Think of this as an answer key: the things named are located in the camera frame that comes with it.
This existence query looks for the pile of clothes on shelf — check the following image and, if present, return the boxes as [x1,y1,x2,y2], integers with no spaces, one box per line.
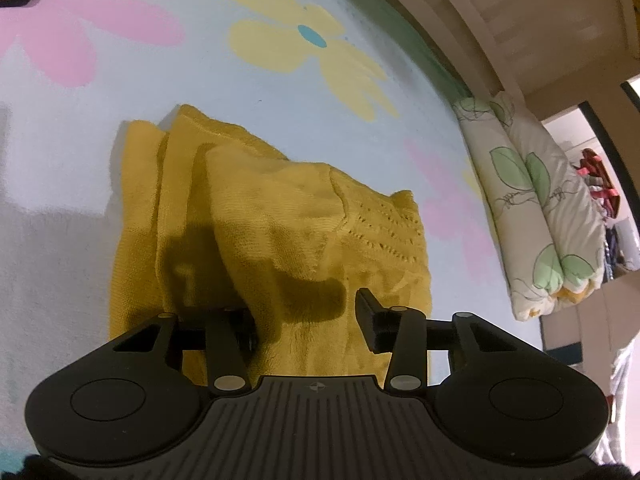
[574,148,620,219]

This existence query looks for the floral bed sheet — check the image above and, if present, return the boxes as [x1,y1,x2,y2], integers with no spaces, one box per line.
[1,0,541,470]

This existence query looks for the yellow knit sweater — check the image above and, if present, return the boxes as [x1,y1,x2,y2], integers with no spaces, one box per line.
[110,105,432,378]

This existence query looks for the floral folded duvet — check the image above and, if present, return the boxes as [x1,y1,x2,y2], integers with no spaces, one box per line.
[452,92,605,321]

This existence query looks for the wooden headboard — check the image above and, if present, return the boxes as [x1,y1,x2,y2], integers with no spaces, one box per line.
[387,0,639,118]

